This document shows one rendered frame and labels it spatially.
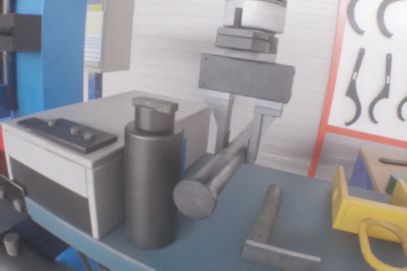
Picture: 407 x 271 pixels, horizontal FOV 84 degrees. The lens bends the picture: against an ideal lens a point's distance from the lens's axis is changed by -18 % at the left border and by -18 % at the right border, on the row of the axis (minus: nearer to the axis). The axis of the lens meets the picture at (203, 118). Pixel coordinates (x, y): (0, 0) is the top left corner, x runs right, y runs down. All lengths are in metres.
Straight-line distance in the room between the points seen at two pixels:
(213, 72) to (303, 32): 1.69
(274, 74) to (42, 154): 0.35
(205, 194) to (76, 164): 0.18
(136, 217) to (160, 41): 2.11
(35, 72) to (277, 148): 1.79
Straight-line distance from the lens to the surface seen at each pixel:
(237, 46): 0.30
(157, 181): 0.33
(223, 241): 0.42
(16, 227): 0.54
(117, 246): 0.41
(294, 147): 2.14
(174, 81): 2.34
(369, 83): 2.04
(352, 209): 0.50
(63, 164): 0.40
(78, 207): 0.42
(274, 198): 0.50
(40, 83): 0.79
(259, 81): 0.37
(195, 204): 0.28
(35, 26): 0.77
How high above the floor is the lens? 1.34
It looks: 16 degrees down
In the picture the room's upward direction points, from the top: 6 degrees clockwise
